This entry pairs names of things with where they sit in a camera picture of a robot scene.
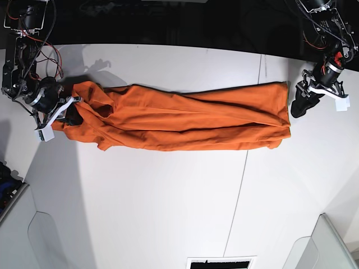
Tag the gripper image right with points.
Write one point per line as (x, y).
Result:
(322, 80)

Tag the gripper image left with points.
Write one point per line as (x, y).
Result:
(47, 99)

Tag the orange t-shirt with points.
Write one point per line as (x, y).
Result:
(141, 117)

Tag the bin with dark items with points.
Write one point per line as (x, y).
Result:
(9, 186)

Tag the grey panel left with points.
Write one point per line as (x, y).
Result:
(29, 238)

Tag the grey panel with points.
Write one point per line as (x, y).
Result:
(324, 248)
(29, 238)

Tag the grey panel right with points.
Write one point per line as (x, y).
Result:
(324, 248)

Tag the white framed black slot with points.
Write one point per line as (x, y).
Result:
(221, 262)

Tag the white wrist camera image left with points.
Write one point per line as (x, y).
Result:
(45, 134)

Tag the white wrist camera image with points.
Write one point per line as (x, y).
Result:
(45, 134)
(342, 104)

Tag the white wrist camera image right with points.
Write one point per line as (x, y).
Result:
(342, 104)

